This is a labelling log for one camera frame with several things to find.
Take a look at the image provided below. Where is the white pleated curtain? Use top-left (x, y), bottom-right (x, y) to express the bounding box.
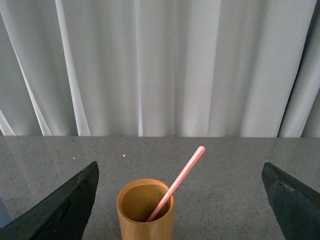
top-left (0, 0), bottom-right (320, 138)

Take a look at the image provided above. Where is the wooden bamboo chopstick holder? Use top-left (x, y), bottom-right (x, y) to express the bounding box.
top-left (116, 178), bottom-right (175, 240)

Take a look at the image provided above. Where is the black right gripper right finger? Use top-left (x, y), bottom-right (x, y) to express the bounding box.
top-left (261, 161), bottom-right (320, 240)

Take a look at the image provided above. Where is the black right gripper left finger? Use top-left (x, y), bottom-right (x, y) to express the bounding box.
top-left (0, 161), bottom-right (99, 240)

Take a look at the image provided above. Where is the pink chopstick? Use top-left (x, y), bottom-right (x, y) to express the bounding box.
top-left (146, 146), bottom-right (206, 223)

